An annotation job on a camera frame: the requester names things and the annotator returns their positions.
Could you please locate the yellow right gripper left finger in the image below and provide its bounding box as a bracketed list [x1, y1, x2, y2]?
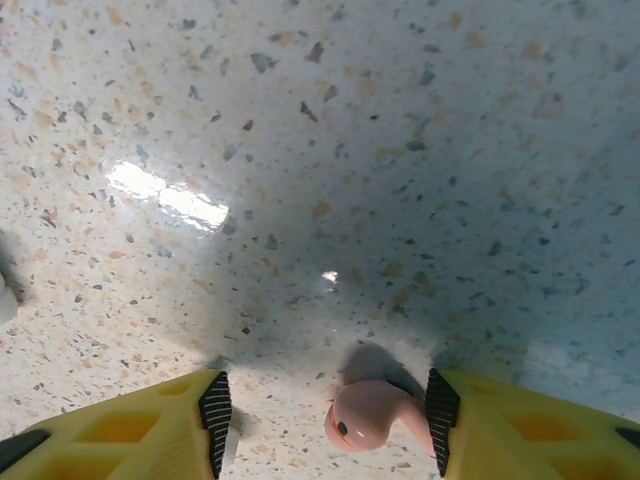
[0, 368, 234, 480]

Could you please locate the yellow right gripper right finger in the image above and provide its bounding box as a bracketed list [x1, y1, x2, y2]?
[424, 367, 640, 480]

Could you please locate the pink wireless earbud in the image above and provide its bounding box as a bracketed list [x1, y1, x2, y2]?
[323, 379, 436, 459]

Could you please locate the white wireless earbud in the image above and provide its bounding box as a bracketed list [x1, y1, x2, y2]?
[0, 272, 20, 327]

